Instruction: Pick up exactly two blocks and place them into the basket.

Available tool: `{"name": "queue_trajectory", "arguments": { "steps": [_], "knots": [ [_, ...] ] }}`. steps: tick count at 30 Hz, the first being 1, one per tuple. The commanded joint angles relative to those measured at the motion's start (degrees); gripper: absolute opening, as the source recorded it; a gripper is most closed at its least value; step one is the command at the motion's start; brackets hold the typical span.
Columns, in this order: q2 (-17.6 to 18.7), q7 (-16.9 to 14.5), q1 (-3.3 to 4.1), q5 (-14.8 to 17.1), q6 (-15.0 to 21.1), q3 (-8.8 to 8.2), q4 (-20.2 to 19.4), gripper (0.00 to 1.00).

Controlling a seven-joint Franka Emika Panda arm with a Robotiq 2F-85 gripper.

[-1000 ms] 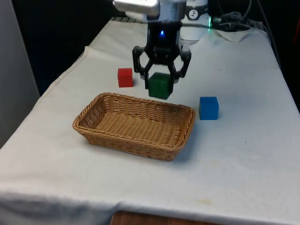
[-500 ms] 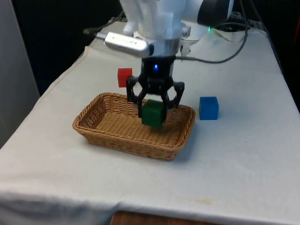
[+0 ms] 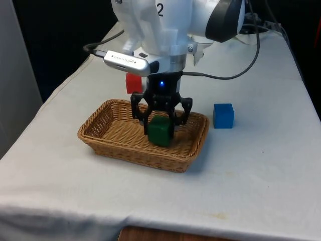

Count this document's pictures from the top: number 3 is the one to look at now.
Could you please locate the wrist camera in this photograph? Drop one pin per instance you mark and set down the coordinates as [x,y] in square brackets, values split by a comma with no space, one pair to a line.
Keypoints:
[128,62]

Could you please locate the red wooden cube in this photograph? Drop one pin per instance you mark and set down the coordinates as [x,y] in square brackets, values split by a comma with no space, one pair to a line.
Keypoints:
[133,84]

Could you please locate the green wooden cube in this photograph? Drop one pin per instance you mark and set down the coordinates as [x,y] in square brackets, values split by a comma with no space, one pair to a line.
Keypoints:
[159,131]

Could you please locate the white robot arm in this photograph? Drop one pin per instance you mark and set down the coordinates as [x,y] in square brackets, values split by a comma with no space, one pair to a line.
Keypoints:
[175,22]

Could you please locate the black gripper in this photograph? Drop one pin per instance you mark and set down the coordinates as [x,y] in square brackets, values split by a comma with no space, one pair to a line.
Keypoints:
[163,86]

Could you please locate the blue wooden cube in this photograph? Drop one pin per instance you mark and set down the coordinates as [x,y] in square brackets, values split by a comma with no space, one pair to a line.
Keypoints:
[223,116]

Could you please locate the wicker basket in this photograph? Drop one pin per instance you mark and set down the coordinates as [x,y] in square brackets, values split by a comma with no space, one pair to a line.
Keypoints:
[120,135]

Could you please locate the black cabinet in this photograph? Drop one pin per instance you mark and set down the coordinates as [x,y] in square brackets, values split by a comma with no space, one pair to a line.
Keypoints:
[62,37]

